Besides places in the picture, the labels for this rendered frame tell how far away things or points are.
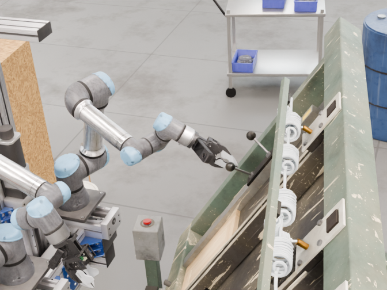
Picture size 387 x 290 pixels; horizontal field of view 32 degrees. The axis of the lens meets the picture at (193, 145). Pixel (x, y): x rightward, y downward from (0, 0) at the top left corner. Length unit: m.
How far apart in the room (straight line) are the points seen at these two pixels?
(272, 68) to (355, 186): 4.39
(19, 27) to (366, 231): 1.44
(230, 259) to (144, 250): 0.88
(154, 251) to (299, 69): 3.19
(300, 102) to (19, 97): 2.16
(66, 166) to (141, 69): 3.76
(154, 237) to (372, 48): 2.67
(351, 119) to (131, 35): 5.69
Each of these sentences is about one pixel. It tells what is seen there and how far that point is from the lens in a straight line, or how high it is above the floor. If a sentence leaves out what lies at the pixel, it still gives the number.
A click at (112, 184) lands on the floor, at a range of 5.10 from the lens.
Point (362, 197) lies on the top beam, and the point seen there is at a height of 1.91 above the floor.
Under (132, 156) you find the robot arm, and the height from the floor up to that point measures 1.52.
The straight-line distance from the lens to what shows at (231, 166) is 2.61.
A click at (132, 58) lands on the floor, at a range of 6.97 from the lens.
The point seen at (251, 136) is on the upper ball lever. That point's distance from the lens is 2.62.
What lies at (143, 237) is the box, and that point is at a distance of 3.18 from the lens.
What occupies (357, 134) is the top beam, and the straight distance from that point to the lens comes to 1.94.
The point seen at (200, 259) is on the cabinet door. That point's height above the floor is 1.00.
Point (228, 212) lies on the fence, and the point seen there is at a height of 1.21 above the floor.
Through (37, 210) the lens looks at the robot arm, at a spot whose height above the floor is 1.63.
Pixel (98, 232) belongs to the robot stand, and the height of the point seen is 0.93.
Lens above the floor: 2.92
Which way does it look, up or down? 32 degrees down
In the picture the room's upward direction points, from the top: 4 degrees counter-clockwise
